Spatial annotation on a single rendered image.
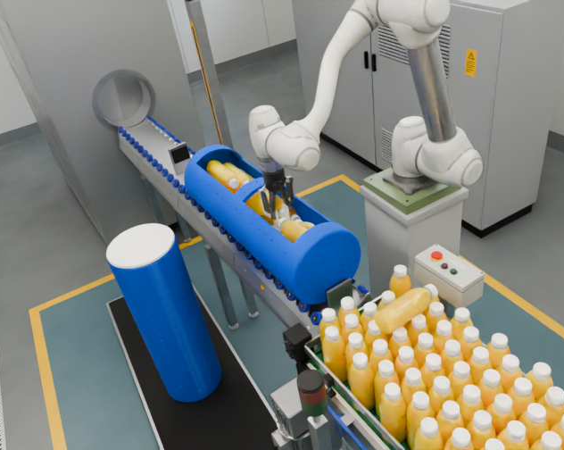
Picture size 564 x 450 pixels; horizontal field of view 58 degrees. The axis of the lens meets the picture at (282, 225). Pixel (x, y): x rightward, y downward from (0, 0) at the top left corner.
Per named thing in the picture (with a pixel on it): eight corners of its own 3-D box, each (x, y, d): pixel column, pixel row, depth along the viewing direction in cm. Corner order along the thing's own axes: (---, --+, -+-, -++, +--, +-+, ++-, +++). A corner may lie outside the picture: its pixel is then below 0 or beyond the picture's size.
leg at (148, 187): (172, 245, 378) (147, 173, 341) (176, 249, 373) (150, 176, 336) (165, 248, 376) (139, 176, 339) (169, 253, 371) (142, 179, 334)
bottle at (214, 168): (221, 170, 228) (242, 187, 214) (207, 176, 225) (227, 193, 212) (218, 156, 224) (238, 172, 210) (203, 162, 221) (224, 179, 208)
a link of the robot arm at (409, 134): (412, 154, 219) (411, 107, 207) (444, 169, 206) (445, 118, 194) (384, 169, 214) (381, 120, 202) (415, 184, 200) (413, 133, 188)
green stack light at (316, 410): (317, 388, 125) (315, 376, 122) (333, 406, 120) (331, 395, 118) (296, 403, 123) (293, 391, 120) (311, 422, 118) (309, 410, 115)
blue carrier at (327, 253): (247, 182, 245) (228, 132, 227) (368, 273, 182) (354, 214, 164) (197, 212, 237) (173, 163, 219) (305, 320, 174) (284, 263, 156)
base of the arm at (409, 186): (410, 162, 227) (410, 151, 223) (444, 180, 209) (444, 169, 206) (376, 176, 221) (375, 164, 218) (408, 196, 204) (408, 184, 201)
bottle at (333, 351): (321, 379, 158) (315, 338, 147) (333, 362, 163) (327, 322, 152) (342, 387, 155) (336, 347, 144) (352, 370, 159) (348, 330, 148)
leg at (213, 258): (236, 320, 307) (211, 240, 270) (240, 327, 303) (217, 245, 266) (227, 326, 305) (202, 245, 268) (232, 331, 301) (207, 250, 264)
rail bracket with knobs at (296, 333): (308, 339, 172) (303, 318, 166) (320, 352, 167) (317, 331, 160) (283, 354, 168) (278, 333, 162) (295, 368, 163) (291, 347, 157)
